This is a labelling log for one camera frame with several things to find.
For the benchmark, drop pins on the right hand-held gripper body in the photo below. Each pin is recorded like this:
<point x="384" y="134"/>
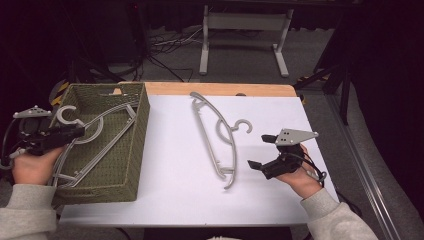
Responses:
<point x="293" y="136"/>

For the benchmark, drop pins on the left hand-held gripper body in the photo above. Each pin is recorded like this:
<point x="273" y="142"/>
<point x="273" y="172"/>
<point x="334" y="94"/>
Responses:
<point x="33" y="133"/>

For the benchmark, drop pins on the grey plastic clothes hanger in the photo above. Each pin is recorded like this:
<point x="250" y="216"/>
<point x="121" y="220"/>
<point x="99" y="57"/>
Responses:
<point x="213" y="151"/>
<point x="60" y="163"/>
<point x="63" y="111"/>

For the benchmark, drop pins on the green woven basket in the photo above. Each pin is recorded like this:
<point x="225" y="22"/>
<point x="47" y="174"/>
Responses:
<point x="116" y="166"/>

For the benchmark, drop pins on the person's left hand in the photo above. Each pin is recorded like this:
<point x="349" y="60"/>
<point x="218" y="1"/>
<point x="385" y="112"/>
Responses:
<point x="33" y="170"/>

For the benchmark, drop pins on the person's right hand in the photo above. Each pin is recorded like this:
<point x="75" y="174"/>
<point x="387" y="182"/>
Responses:
<point x="301" y="183"/>

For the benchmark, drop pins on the black tripod stand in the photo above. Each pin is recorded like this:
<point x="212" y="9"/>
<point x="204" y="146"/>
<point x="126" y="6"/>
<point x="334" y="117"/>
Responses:
<point x="340" y="71"/>
<point x="90" y="68"/>

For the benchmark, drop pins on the white table mat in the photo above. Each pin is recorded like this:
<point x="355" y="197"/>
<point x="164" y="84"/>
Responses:
<point x="173" y="166"/>

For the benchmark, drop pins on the white metal stand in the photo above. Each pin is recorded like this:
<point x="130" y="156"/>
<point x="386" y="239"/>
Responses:
<point x="246" y="21"/>

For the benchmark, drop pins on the long aluminium rail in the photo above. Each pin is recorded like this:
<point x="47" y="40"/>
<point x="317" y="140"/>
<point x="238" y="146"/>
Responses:
<point x="363" y="170"/>

